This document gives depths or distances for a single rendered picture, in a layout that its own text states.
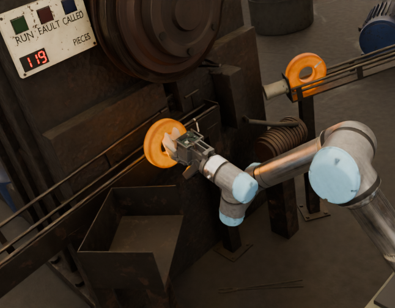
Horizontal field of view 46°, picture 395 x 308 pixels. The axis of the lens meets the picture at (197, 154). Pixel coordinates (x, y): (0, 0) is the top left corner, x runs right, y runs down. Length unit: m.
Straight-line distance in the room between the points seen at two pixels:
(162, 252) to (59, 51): 0.66
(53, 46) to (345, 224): 1.45
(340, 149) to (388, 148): 1.62
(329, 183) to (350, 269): 0.98
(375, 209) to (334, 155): 0.17
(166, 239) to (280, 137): 0.70
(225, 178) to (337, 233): 0.98
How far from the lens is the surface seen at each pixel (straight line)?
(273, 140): 1.82
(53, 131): 1.50
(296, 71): 1.86
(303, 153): 1.28
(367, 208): 1.13
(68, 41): 1.48
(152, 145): 1.43
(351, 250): 2.09
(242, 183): 1.26
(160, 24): 1.39
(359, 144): 1.11
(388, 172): 2.51
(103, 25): 1.42
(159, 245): 1.35
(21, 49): 1.42
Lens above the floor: 1.50
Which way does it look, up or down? 32 degrees down
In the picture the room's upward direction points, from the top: 13 degrees counter-clockwise
